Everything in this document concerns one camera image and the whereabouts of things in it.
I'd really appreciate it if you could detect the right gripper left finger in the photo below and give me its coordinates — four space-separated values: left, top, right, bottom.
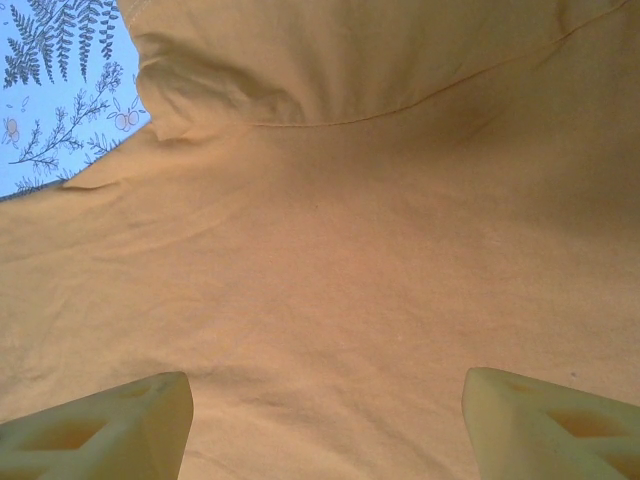
0 370 195 480

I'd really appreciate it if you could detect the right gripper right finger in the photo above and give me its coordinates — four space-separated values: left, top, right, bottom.
460 367 640 480

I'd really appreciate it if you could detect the mustard yellow t-shirt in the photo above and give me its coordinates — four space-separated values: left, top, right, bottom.
0 0 640 480

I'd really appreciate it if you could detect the floral patterned table cover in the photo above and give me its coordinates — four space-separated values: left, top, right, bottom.
0 0 151 201

